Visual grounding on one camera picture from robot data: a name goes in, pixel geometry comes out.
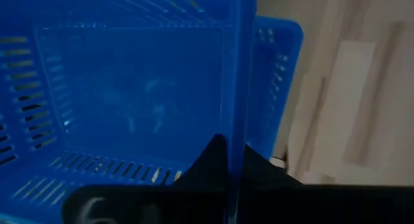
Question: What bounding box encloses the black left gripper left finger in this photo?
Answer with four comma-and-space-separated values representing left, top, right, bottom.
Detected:
62, 134, 228, 224

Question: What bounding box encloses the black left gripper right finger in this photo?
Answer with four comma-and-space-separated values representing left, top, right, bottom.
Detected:
241, 144, 414, 224

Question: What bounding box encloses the blue slotted plastic basket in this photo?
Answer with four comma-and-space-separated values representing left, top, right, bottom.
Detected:
0, 0, 259, 224
245, 16, 304, 161

